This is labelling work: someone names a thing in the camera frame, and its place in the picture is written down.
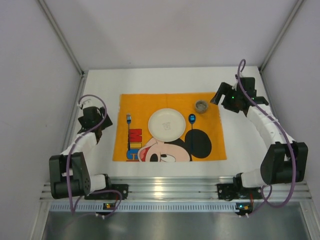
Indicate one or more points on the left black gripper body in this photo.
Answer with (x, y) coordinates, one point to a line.
(105, 121)

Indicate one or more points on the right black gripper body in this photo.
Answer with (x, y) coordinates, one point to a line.
(225, 98)

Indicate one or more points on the blue metallic fork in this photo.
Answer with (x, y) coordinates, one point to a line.
(128, 121)

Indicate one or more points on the small brown cup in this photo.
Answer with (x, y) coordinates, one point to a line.
(201, 106)

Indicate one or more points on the blue metallic spoon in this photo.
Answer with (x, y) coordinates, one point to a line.
(192, 120)

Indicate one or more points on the orange Mickey Mouse placemat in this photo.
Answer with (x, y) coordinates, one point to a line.
(208, 136)

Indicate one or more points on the cream round plate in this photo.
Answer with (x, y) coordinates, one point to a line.
(166, 125)

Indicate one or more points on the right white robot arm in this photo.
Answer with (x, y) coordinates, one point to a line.
(286, 159)

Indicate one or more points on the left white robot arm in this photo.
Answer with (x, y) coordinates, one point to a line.
(70, 167)

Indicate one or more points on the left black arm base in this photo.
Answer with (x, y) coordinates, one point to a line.
(112, 191)

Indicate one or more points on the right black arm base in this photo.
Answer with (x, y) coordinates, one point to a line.
(236, 190)

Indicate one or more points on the aluminium mounting rail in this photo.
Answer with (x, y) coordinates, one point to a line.
(184, 188)

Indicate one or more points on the slotted grey cable duct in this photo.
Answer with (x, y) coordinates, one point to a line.
(172, 207)

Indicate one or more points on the right aluminium frame post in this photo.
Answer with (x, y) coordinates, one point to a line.
(294, 11)

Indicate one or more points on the aluminium frame post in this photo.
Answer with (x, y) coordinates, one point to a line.
(54, 24)
(294, 11)

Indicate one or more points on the left aluminium frame post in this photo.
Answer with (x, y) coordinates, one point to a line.
(54, 24)

